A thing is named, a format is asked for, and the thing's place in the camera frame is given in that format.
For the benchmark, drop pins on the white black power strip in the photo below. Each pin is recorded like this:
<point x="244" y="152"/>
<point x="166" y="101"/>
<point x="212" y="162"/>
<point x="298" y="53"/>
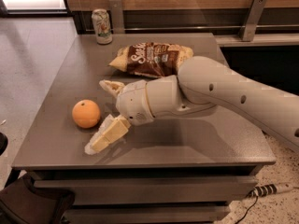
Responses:
<point x="269" y="189"/>

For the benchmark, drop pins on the metal wall rail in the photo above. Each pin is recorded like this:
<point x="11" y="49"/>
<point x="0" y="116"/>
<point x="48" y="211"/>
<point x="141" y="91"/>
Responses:
<point x="285" y="28"/>

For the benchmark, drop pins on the white green soda can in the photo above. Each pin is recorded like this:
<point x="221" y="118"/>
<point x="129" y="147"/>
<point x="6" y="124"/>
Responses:
<point x="101" y="26"/>

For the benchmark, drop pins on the brown yellow chip bag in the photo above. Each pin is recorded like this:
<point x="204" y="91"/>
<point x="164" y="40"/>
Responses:
<point x="151" y="59"/>

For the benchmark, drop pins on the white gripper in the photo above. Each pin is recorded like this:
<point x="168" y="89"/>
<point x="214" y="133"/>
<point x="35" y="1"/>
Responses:
<point x="135" y="103"/>

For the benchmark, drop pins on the grey cabinet with drawers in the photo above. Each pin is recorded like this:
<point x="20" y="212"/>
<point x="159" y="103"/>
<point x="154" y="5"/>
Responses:
<point x="169" y="171"/>

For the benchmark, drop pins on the metal wall bracket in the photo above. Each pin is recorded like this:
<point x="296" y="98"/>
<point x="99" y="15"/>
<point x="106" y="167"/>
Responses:
<point x="248" y="29"/>
<point x="116" y="12"/>

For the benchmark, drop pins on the left metal wall bracket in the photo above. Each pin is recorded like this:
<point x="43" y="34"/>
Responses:
<point x="116" y="12"/>

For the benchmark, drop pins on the dark brown chair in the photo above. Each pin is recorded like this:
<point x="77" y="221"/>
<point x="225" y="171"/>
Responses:
<point x="22" y="203"/>

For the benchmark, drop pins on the right metal wall bracket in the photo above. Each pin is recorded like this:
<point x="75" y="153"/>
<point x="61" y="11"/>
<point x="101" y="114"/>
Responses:
<point x="248" y="29"/>

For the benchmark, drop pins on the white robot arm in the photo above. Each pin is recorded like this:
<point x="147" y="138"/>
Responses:
<point x="199" y="85"/>

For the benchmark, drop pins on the orange fruit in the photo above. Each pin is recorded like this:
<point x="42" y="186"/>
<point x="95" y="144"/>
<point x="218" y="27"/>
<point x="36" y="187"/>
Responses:
<point x="86" y="113"/>

